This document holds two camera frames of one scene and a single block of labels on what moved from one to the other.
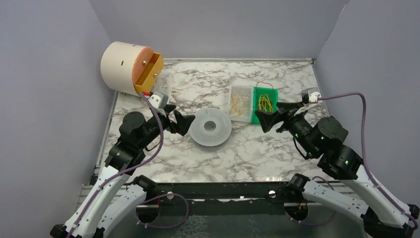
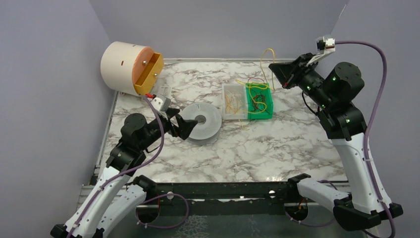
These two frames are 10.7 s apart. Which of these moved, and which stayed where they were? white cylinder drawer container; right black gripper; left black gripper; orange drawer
Moved: right black gripper
Stayed: white cylinder drawer container; orange drawer; left black gripper
